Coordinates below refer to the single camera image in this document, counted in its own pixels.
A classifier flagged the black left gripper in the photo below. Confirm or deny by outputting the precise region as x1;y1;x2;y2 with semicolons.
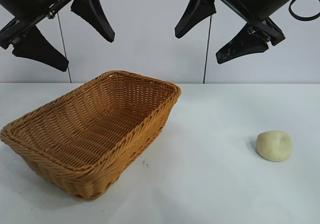
0;0;116;72

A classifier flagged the woven brown wicker basket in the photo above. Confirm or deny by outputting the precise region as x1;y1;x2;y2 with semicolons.
0;70;182;200

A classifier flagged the pale yellow egg yolk pastry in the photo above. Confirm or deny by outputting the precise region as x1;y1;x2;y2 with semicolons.
255;130;293;162

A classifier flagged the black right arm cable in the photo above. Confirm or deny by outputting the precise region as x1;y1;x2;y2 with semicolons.
288;0;320;22

